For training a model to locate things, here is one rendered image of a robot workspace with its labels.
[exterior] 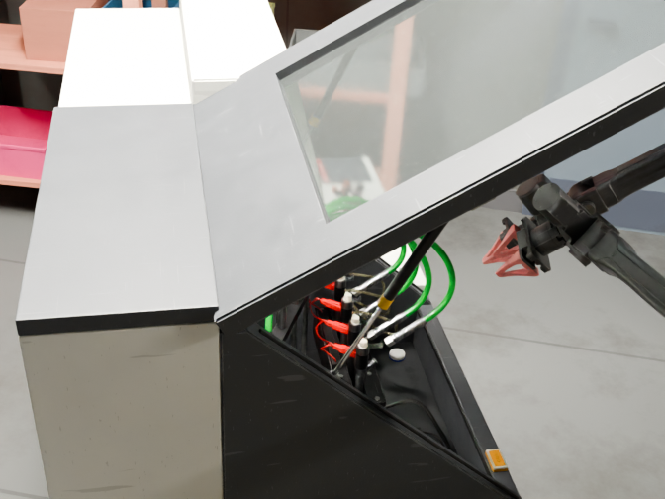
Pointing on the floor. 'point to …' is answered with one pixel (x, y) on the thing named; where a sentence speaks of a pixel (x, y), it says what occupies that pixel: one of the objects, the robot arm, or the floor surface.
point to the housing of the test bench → (124, 274)
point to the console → (226, 42)
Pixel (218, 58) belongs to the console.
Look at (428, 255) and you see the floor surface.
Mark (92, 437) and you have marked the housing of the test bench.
